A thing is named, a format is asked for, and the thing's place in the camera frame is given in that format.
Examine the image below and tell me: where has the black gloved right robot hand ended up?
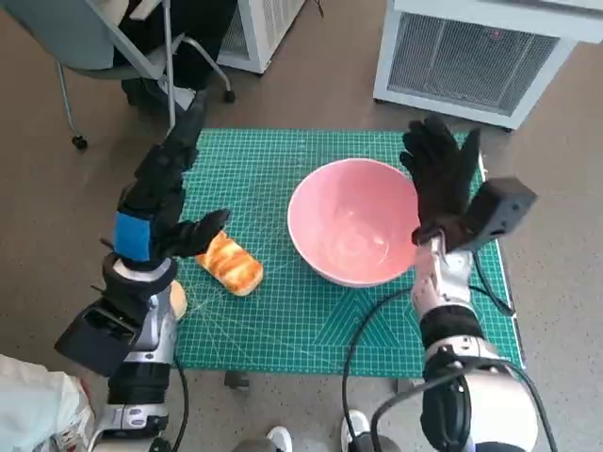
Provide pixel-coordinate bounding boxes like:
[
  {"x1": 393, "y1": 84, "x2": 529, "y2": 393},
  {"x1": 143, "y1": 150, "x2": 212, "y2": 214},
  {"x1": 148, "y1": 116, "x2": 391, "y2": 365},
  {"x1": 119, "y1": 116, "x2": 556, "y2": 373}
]
[{"x1": 399, "y1": 114, "x2": 482, "y2": 250}]

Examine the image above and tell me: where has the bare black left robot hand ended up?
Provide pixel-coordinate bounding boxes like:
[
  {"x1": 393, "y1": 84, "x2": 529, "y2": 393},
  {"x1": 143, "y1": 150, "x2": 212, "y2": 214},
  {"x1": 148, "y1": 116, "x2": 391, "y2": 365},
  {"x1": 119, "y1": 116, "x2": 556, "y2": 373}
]
[{"x1": 111, "y1": 88, "x2": 232, "y2": 266}]

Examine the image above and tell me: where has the pink bowl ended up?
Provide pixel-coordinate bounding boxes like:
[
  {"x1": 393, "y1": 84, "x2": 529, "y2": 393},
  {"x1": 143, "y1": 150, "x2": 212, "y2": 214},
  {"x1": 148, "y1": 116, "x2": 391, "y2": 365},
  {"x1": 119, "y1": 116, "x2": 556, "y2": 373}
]
[{"x1": 286, "y1": 158, "x2": 423, "y2": 288}]

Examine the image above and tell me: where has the long toy bread loaf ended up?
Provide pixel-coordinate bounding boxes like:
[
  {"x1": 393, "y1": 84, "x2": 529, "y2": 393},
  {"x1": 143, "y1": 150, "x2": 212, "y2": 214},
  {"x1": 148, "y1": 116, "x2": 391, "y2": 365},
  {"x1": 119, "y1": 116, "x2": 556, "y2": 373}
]
[{"x1": 194, "y1": 229, "x2": 265, "y2": 298}]

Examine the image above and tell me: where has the round toy bread bun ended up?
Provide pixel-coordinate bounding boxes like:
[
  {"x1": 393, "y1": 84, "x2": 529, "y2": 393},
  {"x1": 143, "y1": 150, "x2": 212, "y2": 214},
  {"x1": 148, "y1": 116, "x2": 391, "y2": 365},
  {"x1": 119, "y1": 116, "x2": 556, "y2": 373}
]
[{"x1": 169, "y1": 281, "x2": 188, "y2": 321}]

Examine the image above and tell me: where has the large white grilled cabinet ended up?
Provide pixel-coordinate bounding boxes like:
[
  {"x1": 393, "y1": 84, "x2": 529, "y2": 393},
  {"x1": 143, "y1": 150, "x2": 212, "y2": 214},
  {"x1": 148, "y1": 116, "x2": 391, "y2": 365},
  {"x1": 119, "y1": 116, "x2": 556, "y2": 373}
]
[{"x1": 372, "y1": 0, "x2": 603, "y2": 133}]

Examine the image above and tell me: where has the person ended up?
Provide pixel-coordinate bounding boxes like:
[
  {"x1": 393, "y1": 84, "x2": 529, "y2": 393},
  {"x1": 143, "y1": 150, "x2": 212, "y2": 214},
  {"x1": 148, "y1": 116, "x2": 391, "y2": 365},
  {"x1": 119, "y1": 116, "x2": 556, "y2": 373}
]
[{"x1": 101, "y1": 0, "x2": 239, "y2": 114}]

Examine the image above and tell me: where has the grey wheeled chair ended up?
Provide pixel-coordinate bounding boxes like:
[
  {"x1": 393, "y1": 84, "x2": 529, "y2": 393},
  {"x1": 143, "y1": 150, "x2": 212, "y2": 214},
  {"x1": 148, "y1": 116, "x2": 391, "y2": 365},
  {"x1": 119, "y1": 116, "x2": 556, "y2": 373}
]
[{"x1": 13, "y1": 0, "x2": 236, "y2": 151}]

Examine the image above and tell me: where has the green cutting mat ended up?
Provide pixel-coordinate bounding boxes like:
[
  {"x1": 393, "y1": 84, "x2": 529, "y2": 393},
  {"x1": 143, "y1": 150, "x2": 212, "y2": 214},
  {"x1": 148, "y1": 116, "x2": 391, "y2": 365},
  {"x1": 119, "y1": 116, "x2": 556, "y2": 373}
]
[{"x1": 171, "y1": 127, "x2": 528, "y2": 378}]

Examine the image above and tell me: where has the small white grilled cabinet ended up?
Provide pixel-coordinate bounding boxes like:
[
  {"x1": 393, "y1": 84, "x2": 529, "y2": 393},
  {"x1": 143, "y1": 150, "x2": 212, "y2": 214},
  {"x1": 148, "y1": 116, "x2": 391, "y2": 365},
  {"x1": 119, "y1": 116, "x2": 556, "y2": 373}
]
[{"x1": 216, "y1": 0, "x2": 307, "y2": 75}]

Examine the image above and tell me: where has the white plastic bag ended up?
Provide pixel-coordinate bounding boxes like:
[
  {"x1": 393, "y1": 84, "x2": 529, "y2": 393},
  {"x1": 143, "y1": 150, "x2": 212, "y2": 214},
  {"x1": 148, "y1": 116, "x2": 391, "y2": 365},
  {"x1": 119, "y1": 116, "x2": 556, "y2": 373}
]
[{"x1": 0, "y1": 355, "x2": 98, "y2": 452}]

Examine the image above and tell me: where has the white shoe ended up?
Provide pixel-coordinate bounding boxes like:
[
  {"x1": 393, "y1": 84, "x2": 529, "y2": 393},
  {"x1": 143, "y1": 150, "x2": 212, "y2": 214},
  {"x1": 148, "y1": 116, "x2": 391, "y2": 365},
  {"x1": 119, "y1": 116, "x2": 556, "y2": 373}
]
[
  {"x1": 339, "y1": 409, "x2": 371, "y2": 452},
  {"x1": 266, "y1": 426, "x2": 293, "y2": 452}
]

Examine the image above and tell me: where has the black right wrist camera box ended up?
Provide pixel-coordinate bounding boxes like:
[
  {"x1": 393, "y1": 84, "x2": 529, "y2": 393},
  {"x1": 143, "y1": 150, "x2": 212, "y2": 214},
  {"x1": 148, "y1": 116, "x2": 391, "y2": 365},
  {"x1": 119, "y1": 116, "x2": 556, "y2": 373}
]
[{"x1": 464, "y1": 176, "x2": 538, "y2": 251}]

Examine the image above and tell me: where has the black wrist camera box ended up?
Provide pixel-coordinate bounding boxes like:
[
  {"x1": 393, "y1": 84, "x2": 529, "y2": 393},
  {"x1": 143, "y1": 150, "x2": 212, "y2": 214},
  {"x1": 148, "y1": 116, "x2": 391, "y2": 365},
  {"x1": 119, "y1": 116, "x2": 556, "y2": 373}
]
[
  {"x1": 464, "y1": 176, "x2": 538, "y2": 251},
  {"x1": 53, "y1": 300, "x2": 142, "y2": 379}
]

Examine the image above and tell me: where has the short black wrist camera cable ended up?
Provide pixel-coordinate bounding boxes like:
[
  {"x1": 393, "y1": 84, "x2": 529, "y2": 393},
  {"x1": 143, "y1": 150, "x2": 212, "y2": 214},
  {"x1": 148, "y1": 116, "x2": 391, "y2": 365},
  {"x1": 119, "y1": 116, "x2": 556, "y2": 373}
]
[{"x1": 470, "y1": 251, "x2": 514, "y2": 316}]

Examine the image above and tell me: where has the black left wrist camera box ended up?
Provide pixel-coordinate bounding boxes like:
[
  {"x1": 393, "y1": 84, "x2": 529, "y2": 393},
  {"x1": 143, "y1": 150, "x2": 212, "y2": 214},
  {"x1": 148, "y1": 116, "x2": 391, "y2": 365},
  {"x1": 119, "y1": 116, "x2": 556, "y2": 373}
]
[{"x1": 53, "y1": 300, "x2": 142, "y2": 379}]

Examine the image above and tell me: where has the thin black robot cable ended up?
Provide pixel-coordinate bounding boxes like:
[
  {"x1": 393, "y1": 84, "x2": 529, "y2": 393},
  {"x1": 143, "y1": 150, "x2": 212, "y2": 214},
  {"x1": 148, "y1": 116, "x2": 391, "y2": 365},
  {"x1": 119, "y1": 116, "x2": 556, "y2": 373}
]
[{"x1": 340, "y1": 285, "x2": 420, "y2": 452}]

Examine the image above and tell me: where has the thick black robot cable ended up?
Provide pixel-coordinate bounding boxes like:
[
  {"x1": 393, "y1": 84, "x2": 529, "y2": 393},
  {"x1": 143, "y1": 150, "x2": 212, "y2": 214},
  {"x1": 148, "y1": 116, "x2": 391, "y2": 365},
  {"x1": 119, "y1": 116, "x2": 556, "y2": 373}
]
[{"x1": 369, "y1": 360, "x2": 560, "y2": 452}]

